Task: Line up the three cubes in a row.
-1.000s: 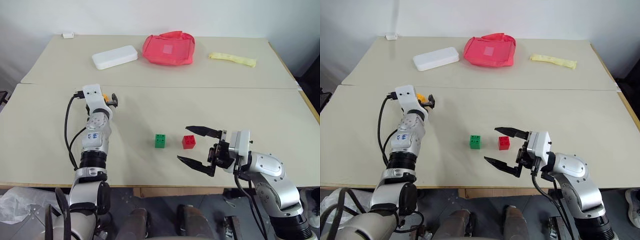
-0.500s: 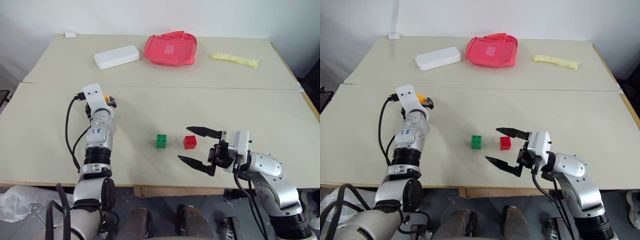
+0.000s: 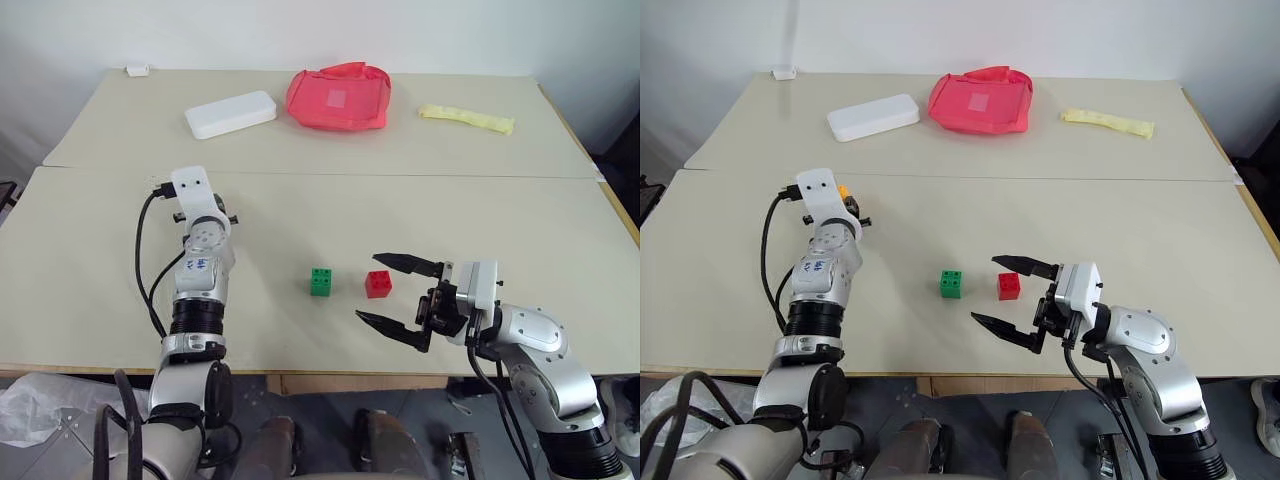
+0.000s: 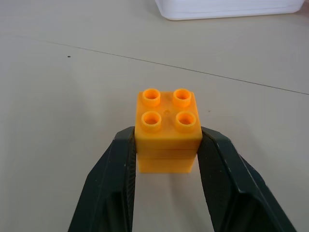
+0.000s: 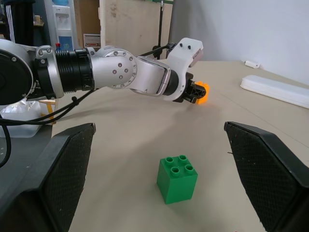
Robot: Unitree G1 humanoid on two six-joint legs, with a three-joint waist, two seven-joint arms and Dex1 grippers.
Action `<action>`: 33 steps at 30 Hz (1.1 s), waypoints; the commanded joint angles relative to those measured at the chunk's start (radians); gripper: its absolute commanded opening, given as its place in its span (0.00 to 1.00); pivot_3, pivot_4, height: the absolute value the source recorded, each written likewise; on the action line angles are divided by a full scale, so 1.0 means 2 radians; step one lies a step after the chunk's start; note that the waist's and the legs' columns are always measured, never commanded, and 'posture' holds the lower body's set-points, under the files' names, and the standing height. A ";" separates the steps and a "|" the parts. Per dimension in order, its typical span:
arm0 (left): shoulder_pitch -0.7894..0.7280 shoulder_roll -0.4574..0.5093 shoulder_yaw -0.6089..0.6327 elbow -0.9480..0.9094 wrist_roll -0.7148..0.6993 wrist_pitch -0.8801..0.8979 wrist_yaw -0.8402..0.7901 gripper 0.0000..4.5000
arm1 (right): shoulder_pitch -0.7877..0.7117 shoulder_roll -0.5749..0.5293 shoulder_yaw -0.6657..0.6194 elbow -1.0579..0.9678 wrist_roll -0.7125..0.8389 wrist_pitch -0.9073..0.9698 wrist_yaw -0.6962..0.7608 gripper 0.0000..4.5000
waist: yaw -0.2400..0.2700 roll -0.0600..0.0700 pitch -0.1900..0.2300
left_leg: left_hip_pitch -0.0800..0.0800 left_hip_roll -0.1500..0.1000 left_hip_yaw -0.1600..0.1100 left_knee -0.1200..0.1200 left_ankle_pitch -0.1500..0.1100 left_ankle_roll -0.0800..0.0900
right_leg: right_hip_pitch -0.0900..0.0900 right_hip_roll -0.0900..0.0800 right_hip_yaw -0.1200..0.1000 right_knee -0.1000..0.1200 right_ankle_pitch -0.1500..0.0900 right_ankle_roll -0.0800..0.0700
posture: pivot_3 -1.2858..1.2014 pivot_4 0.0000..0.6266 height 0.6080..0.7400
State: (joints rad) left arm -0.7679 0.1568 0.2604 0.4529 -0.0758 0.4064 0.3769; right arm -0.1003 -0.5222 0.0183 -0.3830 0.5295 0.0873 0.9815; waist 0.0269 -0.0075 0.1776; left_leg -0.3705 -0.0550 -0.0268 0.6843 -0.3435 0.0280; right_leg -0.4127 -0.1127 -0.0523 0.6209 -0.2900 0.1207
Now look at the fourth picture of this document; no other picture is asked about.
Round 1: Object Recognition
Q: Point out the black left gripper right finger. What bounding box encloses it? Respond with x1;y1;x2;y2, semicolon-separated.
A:
197;127;298;232

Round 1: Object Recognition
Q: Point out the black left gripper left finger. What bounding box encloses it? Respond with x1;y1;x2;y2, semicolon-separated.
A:
67;126;138;232

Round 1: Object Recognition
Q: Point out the orange studded building block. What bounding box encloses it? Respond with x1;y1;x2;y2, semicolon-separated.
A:
134;87;203;174

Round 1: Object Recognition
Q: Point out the white plastic container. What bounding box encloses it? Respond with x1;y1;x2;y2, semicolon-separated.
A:
154;0;308;21

